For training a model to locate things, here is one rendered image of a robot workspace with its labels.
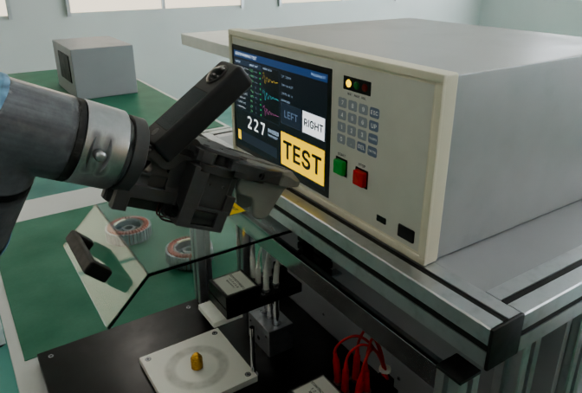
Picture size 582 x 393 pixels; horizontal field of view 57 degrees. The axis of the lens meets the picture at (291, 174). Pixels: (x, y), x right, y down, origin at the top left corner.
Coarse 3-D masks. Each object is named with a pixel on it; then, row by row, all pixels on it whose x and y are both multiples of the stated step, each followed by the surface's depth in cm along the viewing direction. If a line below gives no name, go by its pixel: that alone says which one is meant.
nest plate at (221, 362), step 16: (208, 336) 97; (224, 336) 97; (160, 352) 93; (176, 352) 93; (192, 352) 93; (208, 352) 93; (224, 352) 93; (144, 368) 90; (160, 368) 89; (176, 368) 89; (208, 368) 89; (224, 368) 89; (240, 368) 89; (160, 384) 86; (176, 384) 86; (192, 384) 86; (208, 384) 86; (224, 384) 86; (240, 384) 86
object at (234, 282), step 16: (240, 272) 91; (272, 272) 96; (224, 288) 87; (240, 288) 87; (256, 288) 87; (272, 288) 91; (288, 288) 91; (208, 304) 90; (224, 304) 85; (240, 304) 86; (256, 304) 88; (272, 304) 94; (208, 320) 87; (224, 320) 86
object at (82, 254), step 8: (72, 232) 75; (72, 240) 73; (80, 240) 73; (88, 240) 76; (72, 248) 72; (80, 248) 71; (88, 248) 76; (80, 256) 70; (88, 256) 68; (80, 264) 69; (88, 264) 67; (96, 264) 68; (88, 272) 67; (96, 272) 68; (104, 272) 68; (104, 280) 69
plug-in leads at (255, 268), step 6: (252, 246) 92; (252, 252) 92; (252, 258) 92; (258, 258) 89; (270, 258) 93; (252, 264) 92; (258, 264) 90; (270, 264) 93; (276, 264) 90; (252, 270) 93; (258, 270) 90; (264, 270) 89; (270, 270) 93; (276, 270) 90; (282, 270) 95; (252, 276) 93; (258, 276) 91; (264, 276) 89; (270, 276) 94; (276, 276) 91; (258, 282) 91; (264, 282) 89; (276, 282) 91; (264, 288) 90
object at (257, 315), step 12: (252, 312) 97; (264, 312) 96; (252, 324) 97; (264, 324) 94; (288, 324) 94; (264, 336) 93; (276, 336) 93; (288, 336) 94; (264, 348) 94; (276, 348) 94; (288, 348) 95
